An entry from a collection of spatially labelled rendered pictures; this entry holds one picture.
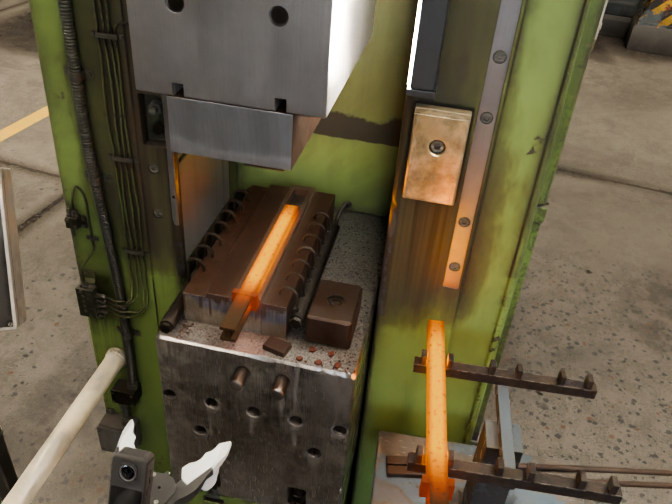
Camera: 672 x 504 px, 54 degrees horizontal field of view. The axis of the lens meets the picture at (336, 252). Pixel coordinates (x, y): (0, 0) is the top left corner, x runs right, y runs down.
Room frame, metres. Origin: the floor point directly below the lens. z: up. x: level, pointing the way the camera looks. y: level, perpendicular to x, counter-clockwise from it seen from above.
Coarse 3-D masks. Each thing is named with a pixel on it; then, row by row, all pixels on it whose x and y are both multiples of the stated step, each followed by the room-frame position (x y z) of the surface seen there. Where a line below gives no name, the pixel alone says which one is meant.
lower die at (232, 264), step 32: (256, 192) 1.33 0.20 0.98; (288, 192) 1.31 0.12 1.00; (320, 192) 1.33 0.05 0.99; (256, 224) 1.18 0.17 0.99; (224, 256) 1.07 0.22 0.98; (256, 256) 1.05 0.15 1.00; (288, 256) 1.07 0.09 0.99; (192, 288) 0.96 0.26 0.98; (224, 288) 0.96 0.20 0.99; (256, 320) 0.93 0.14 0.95; (288, 320) 0.93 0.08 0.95
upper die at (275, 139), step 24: (168, 96) 0.95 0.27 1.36; (192, 120) 0.94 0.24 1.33; (216, 120) 0.94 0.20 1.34; (240, 120) 0.93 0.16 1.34; (264, 120) 0.92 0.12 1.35; (288, 120) 0.92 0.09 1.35; (312, 120) 1.05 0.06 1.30; (192, 144) 0.94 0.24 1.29; (216, 144) 0.94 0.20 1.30; (240, 144) 0.93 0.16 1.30; (264, 144) 0.92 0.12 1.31; (288, 144) 0.92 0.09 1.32; (288, 168) 0.92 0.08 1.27
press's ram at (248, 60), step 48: (144, 0) 0.95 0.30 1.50; (192, 0) 0.94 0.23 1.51; (240, 0) 0.93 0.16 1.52; (288, 0) 0.92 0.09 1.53; (336, 0) 0.93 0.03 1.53; (144, 48) 0.95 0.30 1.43; (192, 48) 0.94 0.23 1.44; (240, 48) 0.93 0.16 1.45; (288, 48) 0.92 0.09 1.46; (336, 48) 0.95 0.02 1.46; (192, 96) 0.94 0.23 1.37; (240, 96) 0.93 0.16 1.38; (288, 96) 0.92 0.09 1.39; (336, 96) 0.98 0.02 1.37
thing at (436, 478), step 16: (432, 320) 0.94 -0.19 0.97; (432, 336) 0.90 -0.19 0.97; (432, 352) 0.86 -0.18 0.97; (432, 368) 0.82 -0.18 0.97; (432, 384) 0.78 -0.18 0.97; (432, 400) 0.74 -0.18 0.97; (432, 416) 0.71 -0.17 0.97; (432, 432) 0.68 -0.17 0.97; (432, 448) 0.65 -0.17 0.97; (432, 464) 0.62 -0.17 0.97; (432, 480) 0.59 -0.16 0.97; (448, 480) 0.59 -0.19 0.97; (432, 496) 0.56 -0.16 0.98; (448, 496) 0.56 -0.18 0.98
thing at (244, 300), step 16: (288, 208) 1.23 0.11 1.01; (288, 224) 1.16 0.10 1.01; (272, 240) 1.10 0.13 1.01; (272, 256) 1.05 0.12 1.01; (256, 272) 0.99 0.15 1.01; (256, 288) 0.94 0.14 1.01; (240, 304) 0.89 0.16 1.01; (256, 304) 0.91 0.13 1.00; (224, 320) 0.85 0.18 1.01; (240, 320) 0.85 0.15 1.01; (224, 336) 0.83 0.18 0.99
